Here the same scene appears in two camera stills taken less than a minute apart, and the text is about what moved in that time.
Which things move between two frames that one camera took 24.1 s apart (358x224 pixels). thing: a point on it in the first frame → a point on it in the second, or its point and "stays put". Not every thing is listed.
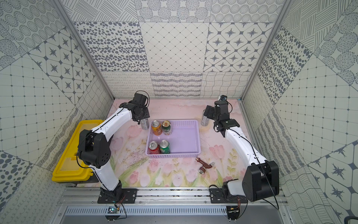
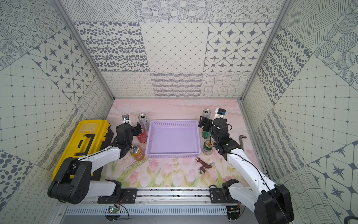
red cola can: (154, 148) → (142, 137)
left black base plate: (117, 196) stays put
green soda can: (164, 147) → (206, 135)
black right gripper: (209, 111) → (209, 122)
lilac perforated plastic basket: (184, 140) stays put
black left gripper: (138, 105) → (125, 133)
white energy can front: (145, 123) stays put
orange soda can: (156, 128) → (137, 152)
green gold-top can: (166, 128) → (208, 147)
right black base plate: (217, 195) stays put
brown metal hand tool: (203, 169) stays put
